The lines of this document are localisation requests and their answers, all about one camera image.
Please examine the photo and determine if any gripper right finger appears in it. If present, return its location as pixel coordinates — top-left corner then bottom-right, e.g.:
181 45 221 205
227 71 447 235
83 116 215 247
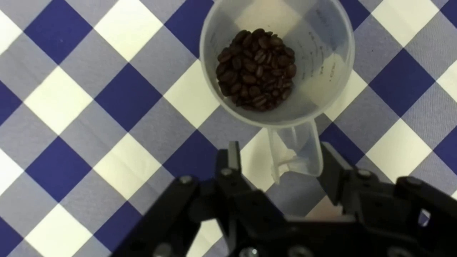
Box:
317 142 457 257

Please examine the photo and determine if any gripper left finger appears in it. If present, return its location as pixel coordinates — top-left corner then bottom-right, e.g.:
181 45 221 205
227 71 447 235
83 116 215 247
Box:
114 141 286 257

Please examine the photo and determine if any heap of coffee beans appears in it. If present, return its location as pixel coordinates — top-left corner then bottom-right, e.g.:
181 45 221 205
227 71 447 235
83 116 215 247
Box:
215 29 297 112

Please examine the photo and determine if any clear plastic measuring jug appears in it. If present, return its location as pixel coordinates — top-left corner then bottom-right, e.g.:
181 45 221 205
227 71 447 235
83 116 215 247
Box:
199 0 356 184

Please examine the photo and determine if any blue white checkered tablecloth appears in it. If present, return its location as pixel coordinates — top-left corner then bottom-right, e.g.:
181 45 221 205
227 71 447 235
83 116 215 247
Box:
0 0 457 257

